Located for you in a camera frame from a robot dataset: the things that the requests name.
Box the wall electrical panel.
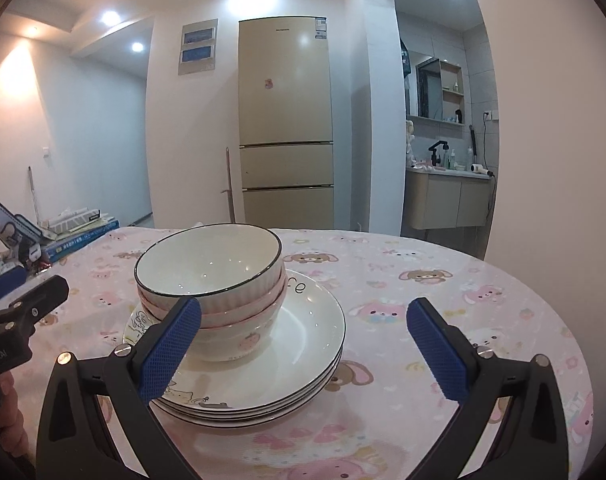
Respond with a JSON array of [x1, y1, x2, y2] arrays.
[[177, 18, 219, 77]]

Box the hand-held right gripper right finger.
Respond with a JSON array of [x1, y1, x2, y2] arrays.
[[405, 297, 568, 480]]

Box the large pink strawberry bowl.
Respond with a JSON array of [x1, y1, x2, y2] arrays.
[[183, 285, 286, 363]]

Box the beige refrigerator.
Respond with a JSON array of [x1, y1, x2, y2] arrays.
[[238, 16, 335, 231]]

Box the bathroom mirror cabinet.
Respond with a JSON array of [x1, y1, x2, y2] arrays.
[[408, 51, 466, 125]]

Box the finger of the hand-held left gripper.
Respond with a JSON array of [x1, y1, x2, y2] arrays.
[[0, 265, 29, 307], [0, 275, 70, 342]]

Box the blue book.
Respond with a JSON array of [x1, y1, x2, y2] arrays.
[[43, 217, 121, 263]]

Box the white plate duck print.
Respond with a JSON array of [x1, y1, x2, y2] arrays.
[[123, 270, 347, 406]]

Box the red broom wooden handle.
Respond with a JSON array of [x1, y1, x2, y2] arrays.
[[219, 146, 236, 224]]

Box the white ribbed bowl black rim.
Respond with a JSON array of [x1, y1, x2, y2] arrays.
[[134, 223, 284, 313]]

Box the metal mop handle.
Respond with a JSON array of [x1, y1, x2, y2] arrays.
[[27, 166, 40, 226]]

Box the white plate cartoon cat print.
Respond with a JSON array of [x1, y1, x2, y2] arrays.
[[148, 350, 345, 428]]

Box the pink printed tablecloth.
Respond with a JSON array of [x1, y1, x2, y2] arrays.
[[20, 225, 596, 480]]

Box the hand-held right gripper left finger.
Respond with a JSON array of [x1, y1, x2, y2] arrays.
[[36, 296, 204, 480]]

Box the black faucet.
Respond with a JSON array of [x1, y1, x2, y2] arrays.
[[428, 140, 451, 167]]

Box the beige bathroom vanity cabinet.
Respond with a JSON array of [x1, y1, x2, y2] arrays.
[[404, 167, 494, 231]]

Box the person's left hand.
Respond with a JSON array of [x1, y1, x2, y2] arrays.
[[0, 374, 26, 442]]

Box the small pink strawberry bowl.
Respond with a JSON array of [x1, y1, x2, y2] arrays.
[[137, 265, 287, 329]]

